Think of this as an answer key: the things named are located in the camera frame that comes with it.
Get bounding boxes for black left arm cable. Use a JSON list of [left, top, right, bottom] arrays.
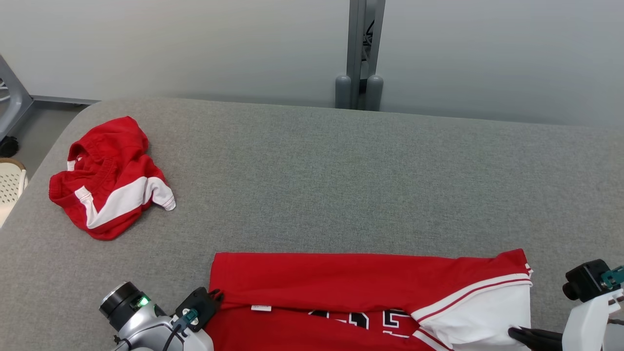
[[161, 319, 188, 351]]

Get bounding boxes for grey metal partition post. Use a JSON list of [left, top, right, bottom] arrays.
[[334, 0, 387, 111]]

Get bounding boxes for grey metal stand leg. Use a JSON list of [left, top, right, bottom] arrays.
[[0, 53, 35, 143]]

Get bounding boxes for grey partition base rail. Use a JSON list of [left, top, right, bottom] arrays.
[[30, 95, 100, 106]]

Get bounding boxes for cream perforated laundry basket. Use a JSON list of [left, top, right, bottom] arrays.
[[0, 157, 30, 229]]

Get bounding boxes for red and white jersey shirt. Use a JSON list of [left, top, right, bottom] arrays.
[[204, 249, 534, 351]]

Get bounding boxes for black stand foot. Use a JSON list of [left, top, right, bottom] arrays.
[[0, 136, 20, 158]]

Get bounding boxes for red shorts with white stripe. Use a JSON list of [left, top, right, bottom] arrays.
[[48, 116, 176, 241]]

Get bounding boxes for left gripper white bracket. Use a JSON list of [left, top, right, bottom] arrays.
[[183, 289, 225, 351]]

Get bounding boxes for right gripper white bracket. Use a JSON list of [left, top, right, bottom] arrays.
[[507, 288, 624, 351]]

